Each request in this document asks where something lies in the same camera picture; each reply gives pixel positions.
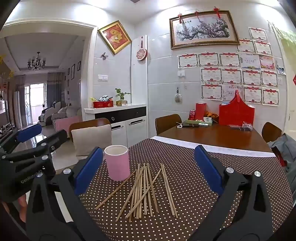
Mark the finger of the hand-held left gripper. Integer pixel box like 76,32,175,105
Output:
0,123,43,154
3,129,68,161

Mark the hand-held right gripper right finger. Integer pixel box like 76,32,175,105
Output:
194,145,289,241

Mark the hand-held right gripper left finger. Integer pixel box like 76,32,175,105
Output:
26,146,104,241

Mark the pink cup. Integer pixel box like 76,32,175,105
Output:
104,145,130,181

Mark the bunch of wooden chopsticks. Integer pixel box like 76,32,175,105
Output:
95,163,178,223

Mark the person's left hand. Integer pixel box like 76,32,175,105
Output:
17,193,29,224

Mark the sofa with pink blanket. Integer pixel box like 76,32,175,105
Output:
51,105,82,137

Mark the grey massage chair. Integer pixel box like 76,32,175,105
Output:
38,101,62,127

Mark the brown chair with beige cushion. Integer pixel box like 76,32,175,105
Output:
71,124,112,157

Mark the brown wooden dining chair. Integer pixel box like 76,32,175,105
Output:
155,114,182,135
69,118,111,143
262,122,283,143

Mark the grey curtain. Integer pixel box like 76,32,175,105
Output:
47,72,63,109

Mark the green tray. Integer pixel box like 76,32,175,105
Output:
188,119,214,127

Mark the brown polka dot tablecloth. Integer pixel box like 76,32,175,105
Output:
79,138,290,241

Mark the red basket on cabinet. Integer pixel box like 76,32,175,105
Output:
92,100,114,108

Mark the red box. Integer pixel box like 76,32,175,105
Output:
195,103,207,120

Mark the white sideboard cabinet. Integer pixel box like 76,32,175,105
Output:
84,103,147,147

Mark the red gift bag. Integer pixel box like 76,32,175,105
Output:
218,90,255,126

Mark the black chandelier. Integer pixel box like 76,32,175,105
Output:
27,51,46,70

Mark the hanging grey brush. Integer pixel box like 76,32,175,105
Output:
174,87,183,103

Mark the potted green plant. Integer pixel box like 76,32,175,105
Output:
115,88,131,106

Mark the grey jacket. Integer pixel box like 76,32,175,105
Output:
268,133,296,172

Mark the gold framed red picture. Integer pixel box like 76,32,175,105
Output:
98,20,133,55

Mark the round red hanging ornament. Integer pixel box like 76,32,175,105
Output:
135,35,148,61

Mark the framed plum blossom painting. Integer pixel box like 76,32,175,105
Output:
169,10,240,49

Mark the wall of award certificates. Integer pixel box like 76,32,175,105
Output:
178,27,280,106

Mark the green wall poster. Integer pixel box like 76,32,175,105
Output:
273,23,296,48

